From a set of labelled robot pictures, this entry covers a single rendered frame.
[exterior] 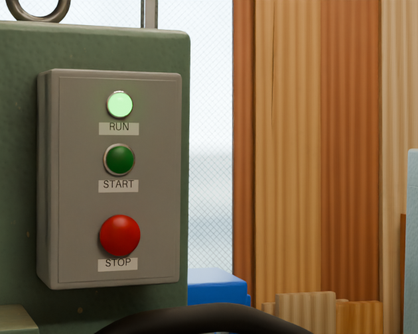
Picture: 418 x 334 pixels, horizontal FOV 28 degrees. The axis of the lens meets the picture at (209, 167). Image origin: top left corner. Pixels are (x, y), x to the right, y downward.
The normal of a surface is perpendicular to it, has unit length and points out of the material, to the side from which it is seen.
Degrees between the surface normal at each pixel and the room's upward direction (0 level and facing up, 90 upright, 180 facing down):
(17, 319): 0
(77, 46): 90
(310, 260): 87
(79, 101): 90
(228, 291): 90
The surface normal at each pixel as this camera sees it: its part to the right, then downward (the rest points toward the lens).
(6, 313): 0.01, -1.00
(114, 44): 0.36, 0.05
